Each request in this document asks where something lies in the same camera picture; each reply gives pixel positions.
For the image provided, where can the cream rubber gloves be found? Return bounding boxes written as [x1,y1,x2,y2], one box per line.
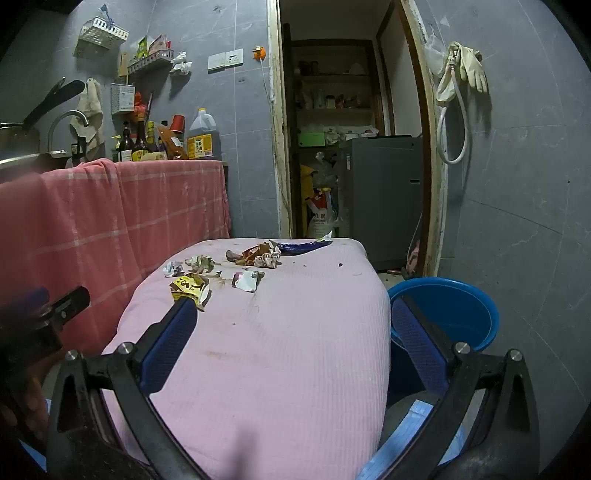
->
[436,41,489,104]

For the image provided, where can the wooden storage shelf unit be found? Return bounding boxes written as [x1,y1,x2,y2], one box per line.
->
[283,39,377,139]

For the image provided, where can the dark sauce bottle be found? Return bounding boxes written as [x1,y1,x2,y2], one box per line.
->
[113,122,134,162]
[131,113,149,162]

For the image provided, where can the white plastic wall basket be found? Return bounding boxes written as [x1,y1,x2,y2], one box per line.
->
[74,16,131,58]

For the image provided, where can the large cooking oil jug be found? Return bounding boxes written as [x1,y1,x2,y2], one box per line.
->
[186,108,219,161]

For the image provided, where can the metal wall shelf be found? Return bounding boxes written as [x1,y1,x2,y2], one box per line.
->
[127,48,176,75]

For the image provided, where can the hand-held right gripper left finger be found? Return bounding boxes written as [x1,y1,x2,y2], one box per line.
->
[46,295,218,480]

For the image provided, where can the white door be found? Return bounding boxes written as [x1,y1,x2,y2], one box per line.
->
[376,0,432,137]

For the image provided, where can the clear plastic bags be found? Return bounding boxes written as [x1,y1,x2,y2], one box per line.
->
[314,150,345,190]

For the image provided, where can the beige hanging rag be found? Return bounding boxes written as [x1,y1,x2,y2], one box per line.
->
[69,78,106,148]

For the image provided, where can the metal faucet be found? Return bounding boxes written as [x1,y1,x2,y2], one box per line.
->
[47,110,90,155]

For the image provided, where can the clear hanging plastic bag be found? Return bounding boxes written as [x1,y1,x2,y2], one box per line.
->
[422,23,446,75]

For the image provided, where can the pink table cloth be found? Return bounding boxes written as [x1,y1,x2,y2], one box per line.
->
[99,237,393,480]

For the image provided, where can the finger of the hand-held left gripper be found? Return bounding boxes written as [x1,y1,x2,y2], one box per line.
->
[44,285,91,326]

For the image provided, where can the white utensil holder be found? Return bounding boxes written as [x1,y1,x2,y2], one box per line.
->
[111,82,136,114]

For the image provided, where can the grey washing machine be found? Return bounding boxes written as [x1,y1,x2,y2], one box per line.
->
[339,135,424,272]

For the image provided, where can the brown sauce bottle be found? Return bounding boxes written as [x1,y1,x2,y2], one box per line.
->
[156,124,189,161]

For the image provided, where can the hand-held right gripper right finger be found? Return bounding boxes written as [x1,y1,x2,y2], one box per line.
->
[379,293,541,480]

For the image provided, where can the paper ball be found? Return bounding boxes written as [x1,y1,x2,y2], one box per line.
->
[185,255,221,277]

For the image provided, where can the white crumpled plastic bag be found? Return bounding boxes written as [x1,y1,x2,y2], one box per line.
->
[169,51,193,75]

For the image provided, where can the blue plastic bucket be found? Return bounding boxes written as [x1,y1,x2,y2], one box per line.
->
[387,277,500,407]

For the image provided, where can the brown snack wrapper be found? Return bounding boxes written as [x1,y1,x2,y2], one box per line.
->
[225,244,273,266]

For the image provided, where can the white torn foil wrapper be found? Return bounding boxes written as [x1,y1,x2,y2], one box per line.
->
[231,270,266,294]

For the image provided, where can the white hose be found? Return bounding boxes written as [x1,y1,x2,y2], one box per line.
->
[436,51,469,165]

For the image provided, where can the wooden door frame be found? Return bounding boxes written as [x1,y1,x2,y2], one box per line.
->
[267,0,448,278]

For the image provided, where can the white and red rice bag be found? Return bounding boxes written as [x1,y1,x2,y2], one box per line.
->
[307,187,340,238]

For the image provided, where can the black frying pan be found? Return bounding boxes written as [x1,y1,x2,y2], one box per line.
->
[0,79,86,160]

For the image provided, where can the blue snack wrapper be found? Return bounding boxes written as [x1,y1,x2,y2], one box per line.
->
[270,239,334,257]

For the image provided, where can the yellow snack wrapper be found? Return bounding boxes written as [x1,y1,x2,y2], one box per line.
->
[168,273,211,311]

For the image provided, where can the pink hanging towel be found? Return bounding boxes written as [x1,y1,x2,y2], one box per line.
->
[0,158,232,356]

